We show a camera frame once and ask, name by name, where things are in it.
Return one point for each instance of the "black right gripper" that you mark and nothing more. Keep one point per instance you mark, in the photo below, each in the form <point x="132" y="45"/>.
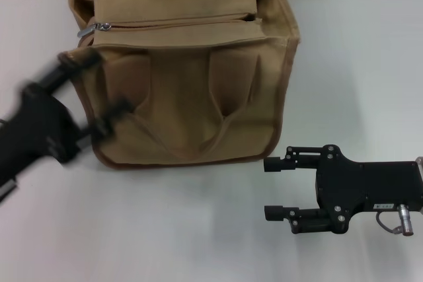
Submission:
<point x="363" y="186"/>

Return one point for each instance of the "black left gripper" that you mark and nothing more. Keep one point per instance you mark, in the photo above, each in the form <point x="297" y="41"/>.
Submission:
<point x="43" y="123"/>

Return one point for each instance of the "silver metal zipper pull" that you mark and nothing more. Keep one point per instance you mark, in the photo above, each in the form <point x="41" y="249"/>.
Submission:
<point x="89" y="30"/>

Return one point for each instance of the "khaki canvas food bag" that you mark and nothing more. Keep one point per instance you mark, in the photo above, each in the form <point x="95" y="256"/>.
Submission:
<point x="185" y="97"/>

